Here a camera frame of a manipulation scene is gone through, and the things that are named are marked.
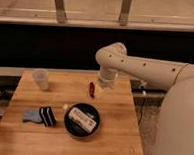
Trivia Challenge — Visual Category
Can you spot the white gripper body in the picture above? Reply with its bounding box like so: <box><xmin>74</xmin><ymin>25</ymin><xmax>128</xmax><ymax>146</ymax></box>
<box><xmin>94</xmin><ymin>78</ymin><xmax>115</xmax><ymax>98</ymax></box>

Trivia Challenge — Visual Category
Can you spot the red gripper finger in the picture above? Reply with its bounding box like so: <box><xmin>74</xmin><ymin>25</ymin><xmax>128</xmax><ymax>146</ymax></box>
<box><xmin>89</xmin><ymin>82</ymin><xmax>95</xmax><ymax>99</ymax></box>

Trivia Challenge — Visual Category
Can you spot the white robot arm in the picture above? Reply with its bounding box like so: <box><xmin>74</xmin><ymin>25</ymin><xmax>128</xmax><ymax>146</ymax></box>
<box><xmin>95</xmin><ymin>42</ymin><xmax>194</xmax><ymax>155</ymax></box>

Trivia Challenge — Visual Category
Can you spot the white rectangular box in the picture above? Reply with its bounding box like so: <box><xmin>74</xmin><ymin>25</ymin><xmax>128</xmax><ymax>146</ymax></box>
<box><xmin>68</xmin><ymin>107</ymin><xmax>96</xmax><ymax>133</ymax></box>

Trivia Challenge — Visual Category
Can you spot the black round plate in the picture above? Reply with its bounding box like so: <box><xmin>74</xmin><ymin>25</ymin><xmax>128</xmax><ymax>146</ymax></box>
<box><xmin>64</xmin><ymin>103</ymin><xmax>100</xmax><ymax>137</ymax></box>

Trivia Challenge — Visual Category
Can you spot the clear plastic cup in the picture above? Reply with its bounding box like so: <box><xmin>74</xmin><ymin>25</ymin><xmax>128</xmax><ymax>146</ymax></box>
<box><xmin>32</xmin><ymin>68</ymin><xmax>49</xmax><ymax>90</ymax></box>

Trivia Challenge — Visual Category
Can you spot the blue cloth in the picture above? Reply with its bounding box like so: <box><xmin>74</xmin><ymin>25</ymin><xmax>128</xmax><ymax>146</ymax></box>
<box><xmin>22</xmin><ymin>109</ymin><xmax>42</xmax><ymax>124</ymax></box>

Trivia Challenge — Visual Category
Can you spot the black cable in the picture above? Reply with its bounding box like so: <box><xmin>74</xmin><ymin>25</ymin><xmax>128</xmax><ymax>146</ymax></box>
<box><xmin>133</xmin><ymin>94</ymin><xmax>147</xmax><ymax>126</ymax></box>

